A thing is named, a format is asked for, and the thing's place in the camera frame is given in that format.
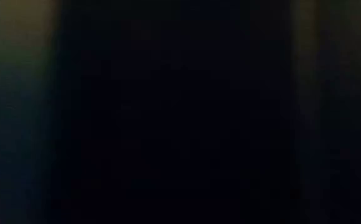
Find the blue plastic bin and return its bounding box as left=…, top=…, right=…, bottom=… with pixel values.
left=0, top=0, right=361, bottom=224

